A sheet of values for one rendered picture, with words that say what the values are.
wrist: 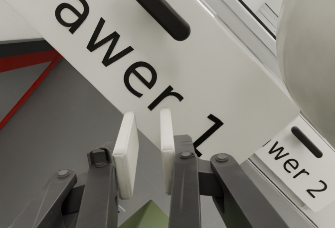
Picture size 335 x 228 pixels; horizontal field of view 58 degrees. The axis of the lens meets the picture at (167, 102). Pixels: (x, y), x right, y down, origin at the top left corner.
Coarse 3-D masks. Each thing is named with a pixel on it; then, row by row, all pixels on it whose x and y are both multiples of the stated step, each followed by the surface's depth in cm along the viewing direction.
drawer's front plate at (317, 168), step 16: (288, 128) 57; (304, 128) 57; (272, 144) 58; (288, 144) 58; (320, 144) 57; (272, 160) 59; (304, 160) 58; (320, 160) 58; (288, 176) 59; (304, 176) 59; (320, 176) 58; (304, 192) 60; (320, 192) 59; (320, 208) 60
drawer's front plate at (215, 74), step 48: (48, 0) 24; (96, 0) 24; (192, 0) 23; (144, 48) 24; (192, 48) 24; (240, 48) 24; (144, 96) 25; (192, 96) 25; (240, 96) 24; (288, 96) 24; (240, 144) 25
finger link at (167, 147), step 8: (160, 112) 22; (168, 112) 22; (168, 120) 20; (168, 128) 19; (168, 136) 18; (168, 144) 17; (168, 152) 16; (168, 160) 17; (168, 168) 17; (168, 176) 17; (168, 184) 17; (168, 192) 17
